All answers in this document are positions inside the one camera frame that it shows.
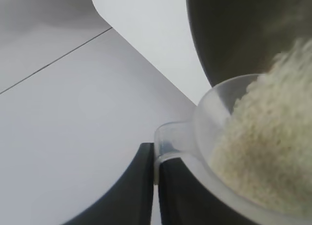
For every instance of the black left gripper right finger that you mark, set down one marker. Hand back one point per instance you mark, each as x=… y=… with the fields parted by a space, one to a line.
x=180 y=200

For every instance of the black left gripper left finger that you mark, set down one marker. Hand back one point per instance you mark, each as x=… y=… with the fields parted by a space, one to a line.
x=131 y=198

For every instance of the clear plastic measuring cup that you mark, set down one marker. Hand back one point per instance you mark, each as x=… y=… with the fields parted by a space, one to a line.
x=207 y=117

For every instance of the white rice grains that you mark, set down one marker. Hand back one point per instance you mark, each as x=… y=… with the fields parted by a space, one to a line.
x=268 y=137

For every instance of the stainless steel mixing bowl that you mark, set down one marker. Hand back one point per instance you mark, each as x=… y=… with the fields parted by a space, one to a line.
x=231 y=27

